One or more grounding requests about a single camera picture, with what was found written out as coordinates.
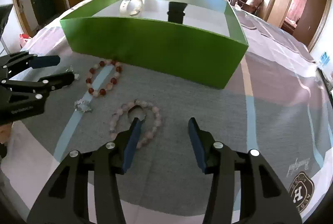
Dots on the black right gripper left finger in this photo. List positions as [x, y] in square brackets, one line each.
[64, 197]

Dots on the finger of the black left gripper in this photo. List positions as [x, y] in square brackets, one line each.
[44, 61]
[58, 81]

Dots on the green cardboard box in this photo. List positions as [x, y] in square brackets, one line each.
[207, 48]

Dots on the white wrist watch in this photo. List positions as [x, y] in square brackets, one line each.
[130, 8]

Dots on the red and white bag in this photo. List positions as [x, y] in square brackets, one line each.
[24, 39]

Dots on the plaid tablecloth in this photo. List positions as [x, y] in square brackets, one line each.
[275, 102]

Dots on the black wrist watch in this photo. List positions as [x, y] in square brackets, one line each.
[176, 12]

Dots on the small silver brooch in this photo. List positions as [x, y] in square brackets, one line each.
[70, 69]

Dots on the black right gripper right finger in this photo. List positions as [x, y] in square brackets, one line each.
[263, 198]

